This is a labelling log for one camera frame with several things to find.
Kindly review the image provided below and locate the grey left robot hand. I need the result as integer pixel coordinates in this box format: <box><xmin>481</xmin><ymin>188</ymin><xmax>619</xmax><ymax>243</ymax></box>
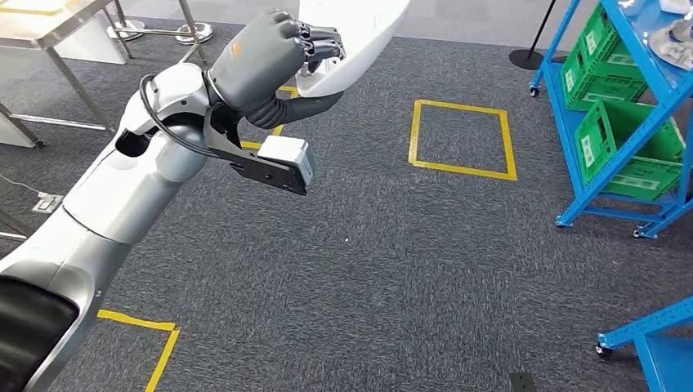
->
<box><xmin>207</xmin><ymin>7</ymin><xmax>347</xmax><ymax>131</ymax></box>

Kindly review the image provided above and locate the white plastic shell part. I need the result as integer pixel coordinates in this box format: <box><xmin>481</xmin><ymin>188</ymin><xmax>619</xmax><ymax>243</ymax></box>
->
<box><xmin>296</xmin><ymin>0</ymin><xmax>413</xmax><ymax>100</ymax></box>

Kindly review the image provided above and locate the grey cast metal part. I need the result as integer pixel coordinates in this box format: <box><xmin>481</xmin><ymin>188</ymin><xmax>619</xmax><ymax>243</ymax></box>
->
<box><xmin>648</xmin><ymin>16</ymin><xmax>693</xmax><ymax>73</ymax></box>

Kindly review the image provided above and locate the small white part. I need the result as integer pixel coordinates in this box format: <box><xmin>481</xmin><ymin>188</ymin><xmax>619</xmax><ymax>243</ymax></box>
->
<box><xmin>659</xmin><ymin>0</ymin><xmax>693</xmax><ymax>16</ymax></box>

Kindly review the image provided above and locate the yellow floor tape square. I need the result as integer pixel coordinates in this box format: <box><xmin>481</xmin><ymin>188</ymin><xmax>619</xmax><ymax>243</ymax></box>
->
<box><xmin>97</xmin><ymin>309</ymin><xmax>181</xmax><ymax>392</ymax></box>
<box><xmin>409</xmin><ymin>99</ymin><xmax>519</xmax><ymax>182</ymax></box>
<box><xmin>239</xmin><ymin>84</ymin><xmax>301</xmax><ymax>151</ymax></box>

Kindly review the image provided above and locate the silver floor socket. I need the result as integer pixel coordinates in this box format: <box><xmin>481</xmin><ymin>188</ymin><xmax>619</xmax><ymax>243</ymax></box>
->
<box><xmin>31</xmin><ymin>192</ymin><xmax>64</xmax><ymax>216</ymax></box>

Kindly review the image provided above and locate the green plastic crate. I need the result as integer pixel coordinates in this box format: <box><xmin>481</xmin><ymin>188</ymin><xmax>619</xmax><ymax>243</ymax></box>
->
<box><xmin>575</xmin><ymin>99</ymin><xmax>686</xmax><ymax>203</ymax></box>
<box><xmin>560</xmin><ymin>4</ymin><xmax>649</xmax><ymax>113</ymax></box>

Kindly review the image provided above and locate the chrome frame with round feet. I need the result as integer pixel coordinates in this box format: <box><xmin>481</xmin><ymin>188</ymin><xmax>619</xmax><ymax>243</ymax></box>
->
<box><xmin>102</xmin><ymin>0</ymin><xmax>215</xmax><ymax>65</ymax></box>

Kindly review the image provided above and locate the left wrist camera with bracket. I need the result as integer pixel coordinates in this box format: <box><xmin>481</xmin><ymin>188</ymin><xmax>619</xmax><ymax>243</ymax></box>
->
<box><xmin>201</xmin><ymin>104</ymin><xmax>319</xmax><ymax>197</ymax></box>

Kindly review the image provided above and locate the thin white cable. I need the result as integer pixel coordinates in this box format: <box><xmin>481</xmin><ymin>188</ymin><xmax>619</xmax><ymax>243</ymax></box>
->
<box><xmin>0</xmin><ymin>172</ymin><xmax>42</xmax><ymax>198</ymax></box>

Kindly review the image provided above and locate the black barrier post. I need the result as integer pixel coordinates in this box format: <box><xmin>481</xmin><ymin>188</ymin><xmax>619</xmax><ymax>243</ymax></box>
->
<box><xmin>508</xmin><ymin>0</ymin><xmax>560</xmax><ymax>71</ymax></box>

